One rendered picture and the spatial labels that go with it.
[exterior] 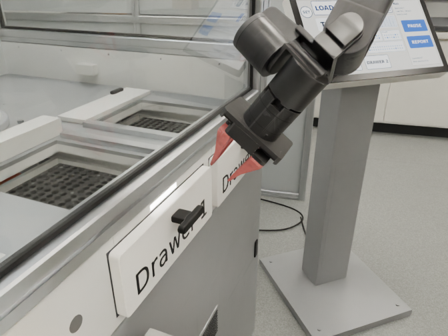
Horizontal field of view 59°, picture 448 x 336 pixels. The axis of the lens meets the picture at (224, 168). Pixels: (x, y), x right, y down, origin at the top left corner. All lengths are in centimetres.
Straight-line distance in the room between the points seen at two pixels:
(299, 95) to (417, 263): 174
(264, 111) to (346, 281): 144
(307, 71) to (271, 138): 10
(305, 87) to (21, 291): 37
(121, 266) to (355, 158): 116
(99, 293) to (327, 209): 117
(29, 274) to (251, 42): 36
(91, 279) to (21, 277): 11
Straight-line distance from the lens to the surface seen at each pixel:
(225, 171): 82
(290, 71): 49
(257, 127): 52
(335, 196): 158
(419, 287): 203
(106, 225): 53
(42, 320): 49
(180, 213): 63
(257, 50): 51
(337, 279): 187
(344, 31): 50
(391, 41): 144
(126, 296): 58
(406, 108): 363
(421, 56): 149
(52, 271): 48
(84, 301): 54
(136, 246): 56
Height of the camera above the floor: 125
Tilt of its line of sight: 26 degrees down
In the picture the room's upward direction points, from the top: straight up
